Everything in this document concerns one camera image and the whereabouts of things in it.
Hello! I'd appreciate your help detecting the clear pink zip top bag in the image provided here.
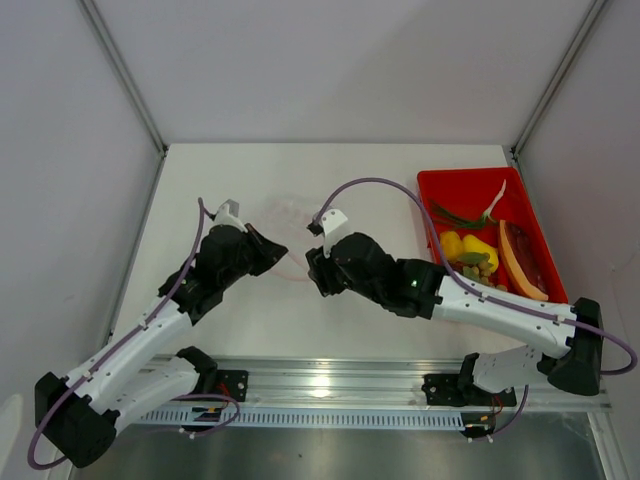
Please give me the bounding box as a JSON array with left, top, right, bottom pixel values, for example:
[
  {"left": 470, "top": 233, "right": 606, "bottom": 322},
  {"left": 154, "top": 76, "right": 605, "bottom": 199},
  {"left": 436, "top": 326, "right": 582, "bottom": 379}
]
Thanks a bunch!
[{"left": 249, "top": 194, "right": 322, "bottom": 283}]

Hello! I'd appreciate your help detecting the longan bunch with leaves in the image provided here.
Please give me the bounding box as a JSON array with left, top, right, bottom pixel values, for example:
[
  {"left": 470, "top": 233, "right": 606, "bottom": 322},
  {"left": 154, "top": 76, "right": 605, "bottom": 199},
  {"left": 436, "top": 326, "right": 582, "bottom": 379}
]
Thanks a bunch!
[{"left": 450, "top": 252, "right": 508, "bottom": 292}]

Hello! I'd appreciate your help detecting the green scallion toy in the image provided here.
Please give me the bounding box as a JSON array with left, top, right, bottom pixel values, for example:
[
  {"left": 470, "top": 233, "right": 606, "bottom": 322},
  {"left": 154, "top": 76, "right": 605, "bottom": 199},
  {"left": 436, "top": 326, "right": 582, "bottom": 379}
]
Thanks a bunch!
[{"left": 429, "top": 181, "right": 507, "bottom": 230}]

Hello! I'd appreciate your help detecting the toy ham slice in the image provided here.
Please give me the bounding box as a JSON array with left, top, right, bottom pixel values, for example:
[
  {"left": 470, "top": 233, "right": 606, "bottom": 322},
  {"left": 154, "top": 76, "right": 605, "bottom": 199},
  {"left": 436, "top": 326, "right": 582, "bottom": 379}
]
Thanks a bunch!
[{"left": 498, "top": 220, "right": 549, "bottom": 302}]

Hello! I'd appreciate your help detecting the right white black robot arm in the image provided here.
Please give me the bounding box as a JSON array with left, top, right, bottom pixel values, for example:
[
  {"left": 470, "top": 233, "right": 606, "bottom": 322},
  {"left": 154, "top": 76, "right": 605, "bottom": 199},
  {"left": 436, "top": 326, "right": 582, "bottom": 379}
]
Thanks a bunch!
[{"left": 306, "top": 233, "right": 602, "bottom": 404}]

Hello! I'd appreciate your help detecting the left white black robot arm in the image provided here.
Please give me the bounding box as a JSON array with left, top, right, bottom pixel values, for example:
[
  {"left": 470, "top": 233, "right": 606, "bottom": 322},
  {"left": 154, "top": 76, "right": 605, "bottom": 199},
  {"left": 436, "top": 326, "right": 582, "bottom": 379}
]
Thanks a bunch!
[{"left": 34, "top": 225, "right": 288, "bottom": 468}]

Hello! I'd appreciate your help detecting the yellow toy ginger root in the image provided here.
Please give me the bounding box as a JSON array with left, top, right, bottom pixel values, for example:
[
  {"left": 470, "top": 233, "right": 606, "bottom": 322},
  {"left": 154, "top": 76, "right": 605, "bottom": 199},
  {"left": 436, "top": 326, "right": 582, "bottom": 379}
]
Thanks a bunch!
[{"left": 439, "top": 230, "right": 464, "bottom": 263}]

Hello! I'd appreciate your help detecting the yellow toy pepper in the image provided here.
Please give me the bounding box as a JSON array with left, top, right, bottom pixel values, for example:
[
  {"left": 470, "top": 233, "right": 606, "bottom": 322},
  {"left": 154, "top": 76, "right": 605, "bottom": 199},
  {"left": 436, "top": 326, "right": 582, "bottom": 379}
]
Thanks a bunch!
[{"left": 462, "top": 234, "right": 499, "bottom": 273}]

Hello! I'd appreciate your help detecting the red plastic tray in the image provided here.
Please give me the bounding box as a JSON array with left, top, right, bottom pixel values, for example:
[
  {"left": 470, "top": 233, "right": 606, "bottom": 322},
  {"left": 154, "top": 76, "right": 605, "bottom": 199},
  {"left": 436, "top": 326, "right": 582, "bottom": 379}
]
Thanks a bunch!
[{"left": 417, "top": 167, "right": 568, "bottom": 303}]

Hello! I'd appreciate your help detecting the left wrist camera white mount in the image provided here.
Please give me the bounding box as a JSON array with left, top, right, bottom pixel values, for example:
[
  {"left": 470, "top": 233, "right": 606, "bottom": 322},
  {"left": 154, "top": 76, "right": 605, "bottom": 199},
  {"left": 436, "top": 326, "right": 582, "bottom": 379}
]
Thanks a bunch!
[{"left": 213, "top": 199, "right": 248, "bottom": 233}]

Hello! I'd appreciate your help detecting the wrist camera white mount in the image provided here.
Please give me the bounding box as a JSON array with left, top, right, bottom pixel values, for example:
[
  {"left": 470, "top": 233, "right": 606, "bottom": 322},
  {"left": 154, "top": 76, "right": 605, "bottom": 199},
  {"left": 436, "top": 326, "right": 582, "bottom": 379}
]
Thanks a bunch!
[
  {"left": 213, "top": 199, "right": 248, "bottom": 233},
  {"left": 307, "top": 209, "right": 352, "bottom": 258}
]

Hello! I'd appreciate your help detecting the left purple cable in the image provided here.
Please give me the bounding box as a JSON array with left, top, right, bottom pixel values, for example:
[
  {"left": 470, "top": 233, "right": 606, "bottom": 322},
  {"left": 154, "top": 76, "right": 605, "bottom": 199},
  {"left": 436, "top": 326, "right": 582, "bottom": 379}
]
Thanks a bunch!
[{"left": 27, "top": 196, "right": 206, "bottom": 471}]

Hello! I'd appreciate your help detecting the purple cable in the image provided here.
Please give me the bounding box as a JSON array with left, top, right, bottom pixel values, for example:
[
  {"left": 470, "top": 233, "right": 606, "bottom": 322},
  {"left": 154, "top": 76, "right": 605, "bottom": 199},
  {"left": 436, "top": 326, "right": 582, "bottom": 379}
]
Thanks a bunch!
[
  {"left": 27, "top": 196, "right": 206, "bottom": 471},
  {"left": 314, "top": 175, "right": 639, "bottom": 376}
]

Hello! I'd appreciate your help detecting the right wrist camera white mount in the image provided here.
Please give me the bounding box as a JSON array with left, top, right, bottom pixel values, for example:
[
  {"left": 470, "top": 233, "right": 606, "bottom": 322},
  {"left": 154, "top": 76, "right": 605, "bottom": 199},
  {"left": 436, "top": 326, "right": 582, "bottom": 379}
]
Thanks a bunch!
[{"left": 307, "top": 209, "right": 352, "bottom": 258}]

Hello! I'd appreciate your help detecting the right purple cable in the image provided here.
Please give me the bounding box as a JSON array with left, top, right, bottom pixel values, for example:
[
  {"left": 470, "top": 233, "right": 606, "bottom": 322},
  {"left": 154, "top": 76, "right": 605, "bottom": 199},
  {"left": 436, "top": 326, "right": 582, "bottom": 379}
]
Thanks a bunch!
[{"left": 314, "top": 175, "right": 639, "bottom": 376}]

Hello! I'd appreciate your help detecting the aluminium mounting rail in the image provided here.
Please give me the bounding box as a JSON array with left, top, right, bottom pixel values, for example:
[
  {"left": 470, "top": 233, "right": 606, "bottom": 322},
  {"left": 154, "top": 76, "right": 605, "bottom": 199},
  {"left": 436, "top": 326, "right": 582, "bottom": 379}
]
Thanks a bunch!
[{"left": 119, "top": 353, "right": 614, "bottom": 412}]

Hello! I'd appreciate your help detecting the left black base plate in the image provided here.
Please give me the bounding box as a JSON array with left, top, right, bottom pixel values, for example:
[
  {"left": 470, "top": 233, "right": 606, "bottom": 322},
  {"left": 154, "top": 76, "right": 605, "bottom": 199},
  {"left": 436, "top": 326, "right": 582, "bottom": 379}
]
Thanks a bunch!
[{"left": 213, "top": 370, "right": 249, "bottom": 403}]

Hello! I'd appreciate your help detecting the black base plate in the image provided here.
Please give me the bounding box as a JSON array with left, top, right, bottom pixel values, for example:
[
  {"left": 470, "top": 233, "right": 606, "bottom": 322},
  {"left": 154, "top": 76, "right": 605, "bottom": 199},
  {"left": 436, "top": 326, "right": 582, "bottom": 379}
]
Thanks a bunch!
[
  {"left": 213, "top": 370, "right": 249, "bottom": 403},
  {"left": 421, "top": 373, "right": 517, "bottom": 407}
]

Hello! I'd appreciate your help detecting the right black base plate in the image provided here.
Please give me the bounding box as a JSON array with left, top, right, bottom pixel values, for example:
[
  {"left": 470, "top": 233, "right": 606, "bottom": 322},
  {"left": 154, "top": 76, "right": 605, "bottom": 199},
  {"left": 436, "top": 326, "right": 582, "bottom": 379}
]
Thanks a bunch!
[{"left": 421, "top": 373, "right": 517, "bottom": 407}]

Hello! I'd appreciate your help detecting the white slotted cable duct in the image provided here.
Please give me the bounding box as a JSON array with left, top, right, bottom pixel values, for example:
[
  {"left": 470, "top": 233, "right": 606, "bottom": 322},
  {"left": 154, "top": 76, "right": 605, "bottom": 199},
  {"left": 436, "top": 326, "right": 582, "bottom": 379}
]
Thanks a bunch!
[{"left": 136, "top": 405, "right": 465, "bottom": 431}]

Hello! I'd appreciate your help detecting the left aluminium frame post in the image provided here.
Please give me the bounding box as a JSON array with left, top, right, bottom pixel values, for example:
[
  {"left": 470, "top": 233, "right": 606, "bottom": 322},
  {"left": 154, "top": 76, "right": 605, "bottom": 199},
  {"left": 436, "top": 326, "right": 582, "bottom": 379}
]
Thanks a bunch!
[{"left": 76, "top": 0, "right": 168, "bottom": 156}]

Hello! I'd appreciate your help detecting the aluminium frame post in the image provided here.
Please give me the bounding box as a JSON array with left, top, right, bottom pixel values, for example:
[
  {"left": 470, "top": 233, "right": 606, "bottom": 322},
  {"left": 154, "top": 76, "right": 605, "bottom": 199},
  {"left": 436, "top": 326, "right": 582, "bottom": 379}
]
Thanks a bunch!
[
  {"left": 76, "top": 0, "right": 168, "bottom": 156},
  {"left": 509, "top": 0, "right": 613, "bottom": 164}
]

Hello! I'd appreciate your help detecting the right aluminium frame post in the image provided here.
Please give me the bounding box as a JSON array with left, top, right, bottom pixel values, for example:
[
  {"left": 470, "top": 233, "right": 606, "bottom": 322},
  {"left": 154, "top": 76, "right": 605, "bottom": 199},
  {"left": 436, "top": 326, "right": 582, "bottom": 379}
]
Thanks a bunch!
[{"left": 509, "top": 0, "right": 613, "bottom": 164}]

